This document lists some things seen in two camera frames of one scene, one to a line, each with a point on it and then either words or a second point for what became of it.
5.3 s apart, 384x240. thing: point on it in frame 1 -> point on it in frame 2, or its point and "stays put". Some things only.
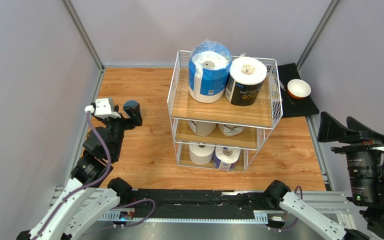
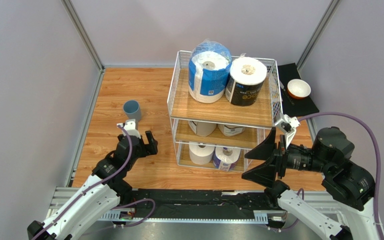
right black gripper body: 358,143 -> 281,159
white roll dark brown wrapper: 245,80 stays put
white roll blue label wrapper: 225,159 stays put
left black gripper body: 117,126 -> 141,152
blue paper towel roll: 209,61 stays put
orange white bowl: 298,89 stays put
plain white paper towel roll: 200,155 stays put
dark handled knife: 286,92 stays put
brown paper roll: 230,130 stays put
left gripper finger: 132,109 -> 151,148
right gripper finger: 330,130 -> 264,173
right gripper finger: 353,124 -> 265,150
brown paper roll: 202,128 stays put
